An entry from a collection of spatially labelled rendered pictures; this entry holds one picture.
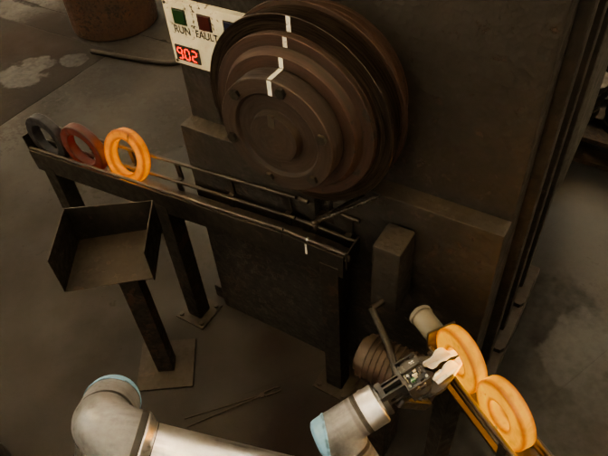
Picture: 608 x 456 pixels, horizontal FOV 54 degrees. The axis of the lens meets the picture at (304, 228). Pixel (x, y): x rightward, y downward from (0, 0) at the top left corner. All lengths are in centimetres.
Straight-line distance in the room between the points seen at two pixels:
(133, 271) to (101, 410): 67
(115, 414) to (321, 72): 75
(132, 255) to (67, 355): 74
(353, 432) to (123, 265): 85
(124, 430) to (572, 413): 153
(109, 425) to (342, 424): 48
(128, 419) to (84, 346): 131
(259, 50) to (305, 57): 11
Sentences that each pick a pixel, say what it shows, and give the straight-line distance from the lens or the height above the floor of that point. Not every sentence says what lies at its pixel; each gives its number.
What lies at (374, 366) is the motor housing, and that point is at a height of 51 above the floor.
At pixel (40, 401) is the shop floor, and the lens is 240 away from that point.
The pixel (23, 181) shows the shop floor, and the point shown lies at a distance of 329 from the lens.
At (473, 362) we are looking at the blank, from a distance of 134.
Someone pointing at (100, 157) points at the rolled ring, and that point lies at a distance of 210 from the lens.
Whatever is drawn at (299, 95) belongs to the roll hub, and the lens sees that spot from 119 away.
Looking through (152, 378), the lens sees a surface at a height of 1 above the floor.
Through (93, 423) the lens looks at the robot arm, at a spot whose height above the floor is 90.
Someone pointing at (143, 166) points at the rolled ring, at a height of 69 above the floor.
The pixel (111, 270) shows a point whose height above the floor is 60.
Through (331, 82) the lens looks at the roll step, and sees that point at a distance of 120.
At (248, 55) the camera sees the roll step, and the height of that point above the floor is 126.
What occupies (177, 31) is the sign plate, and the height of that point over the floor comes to 116.
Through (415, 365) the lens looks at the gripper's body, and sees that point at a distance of 134.
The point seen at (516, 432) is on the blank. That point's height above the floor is 74.
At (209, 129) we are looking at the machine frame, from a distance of 176.
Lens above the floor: 189
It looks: 46 degrees down
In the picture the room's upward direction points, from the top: 5 degrees counter-clockwise
